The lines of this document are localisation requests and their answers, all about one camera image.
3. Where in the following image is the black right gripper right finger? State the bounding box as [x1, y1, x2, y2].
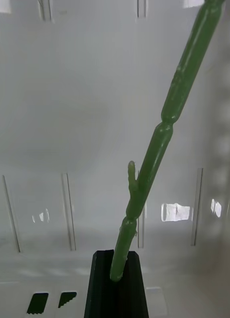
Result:
[116, 250, 150, 318]

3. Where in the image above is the red rose with green stem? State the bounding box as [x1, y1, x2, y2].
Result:
[109, 0, 226, 283]

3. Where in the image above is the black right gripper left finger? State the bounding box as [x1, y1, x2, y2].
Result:
[84, 250, 118, 318]

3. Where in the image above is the shallow white box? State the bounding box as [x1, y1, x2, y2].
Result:
[0, 0, 230, 318]

